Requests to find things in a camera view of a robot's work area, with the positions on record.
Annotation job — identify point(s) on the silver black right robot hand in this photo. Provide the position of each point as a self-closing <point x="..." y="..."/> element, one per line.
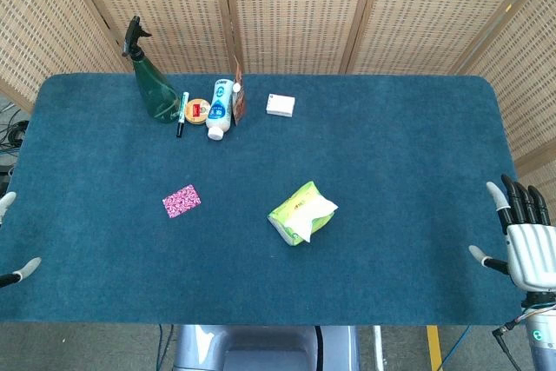
<point x="532" y="253"/>

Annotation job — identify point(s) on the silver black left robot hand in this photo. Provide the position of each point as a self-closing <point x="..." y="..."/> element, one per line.
<point x="19" y="273"/>

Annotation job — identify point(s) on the white tissue sheet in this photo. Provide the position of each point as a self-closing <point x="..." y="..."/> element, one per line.
<point x="313" y="214"/>

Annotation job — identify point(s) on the green tissue pack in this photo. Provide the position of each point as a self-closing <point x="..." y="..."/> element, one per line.
<point x="299" y="195"/>

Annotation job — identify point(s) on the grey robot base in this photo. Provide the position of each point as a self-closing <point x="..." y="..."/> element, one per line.
<point x="260" y="349"/>

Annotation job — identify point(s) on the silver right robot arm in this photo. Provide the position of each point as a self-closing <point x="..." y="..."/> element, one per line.
<point x="545" y="345"/>

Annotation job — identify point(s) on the pink white patterned card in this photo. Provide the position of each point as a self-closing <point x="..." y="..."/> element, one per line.
<point x="181" y="201"/>

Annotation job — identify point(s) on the blue table cloth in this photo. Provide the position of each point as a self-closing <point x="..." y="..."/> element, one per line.
<point x="369" y="149"/>

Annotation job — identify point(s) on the green spray bottle black trigger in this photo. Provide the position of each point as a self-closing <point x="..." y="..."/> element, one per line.
<point x="152" y="88"/>

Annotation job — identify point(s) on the black white marker pen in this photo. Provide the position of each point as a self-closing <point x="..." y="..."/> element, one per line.
<point x="182" y="110"/>

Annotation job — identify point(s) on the round yellow red tin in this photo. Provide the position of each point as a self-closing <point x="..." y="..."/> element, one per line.
<point x="197" y="110"/>

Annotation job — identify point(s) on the white bottle blue label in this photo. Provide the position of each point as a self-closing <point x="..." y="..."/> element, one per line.
<point x="219" y="106"/>

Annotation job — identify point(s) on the brown spout pouch white cap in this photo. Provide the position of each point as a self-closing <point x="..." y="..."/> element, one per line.
<point x="239" y="104"/>

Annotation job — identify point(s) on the small white box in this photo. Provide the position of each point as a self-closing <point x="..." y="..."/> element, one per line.
<point x="280" y="105"/>

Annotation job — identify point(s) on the bamboo folding screen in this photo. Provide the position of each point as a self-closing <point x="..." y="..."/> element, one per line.
<point x="304" y="6"/>

